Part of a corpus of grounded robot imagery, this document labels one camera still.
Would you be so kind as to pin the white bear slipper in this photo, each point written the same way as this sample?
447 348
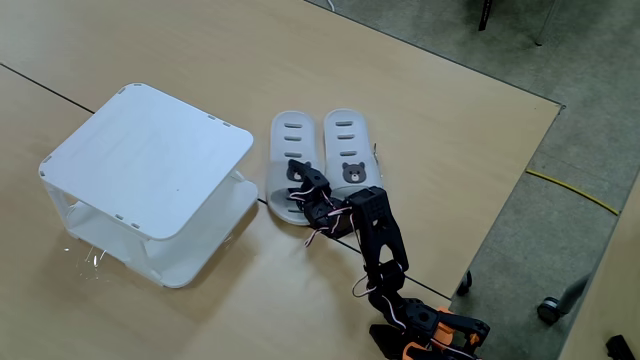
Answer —
277 150
335 175

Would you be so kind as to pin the white plastic shelf box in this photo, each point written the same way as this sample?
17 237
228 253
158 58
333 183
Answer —
150 160

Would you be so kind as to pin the black caster wheel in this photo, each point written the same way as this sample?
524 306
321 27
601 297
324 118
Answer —
465 284

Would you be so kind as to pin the black chair leg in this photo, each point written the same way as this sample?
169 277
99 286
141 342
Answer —
485 15

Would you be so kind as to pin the grey caster wheel with leg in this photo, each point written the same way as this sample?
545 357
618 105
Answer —
549 310

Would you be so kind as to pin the grey metal leg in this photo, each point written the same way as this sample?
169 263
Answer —
545 22

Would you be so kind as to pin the black floor object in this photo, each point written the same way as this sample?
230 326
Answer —
620 348

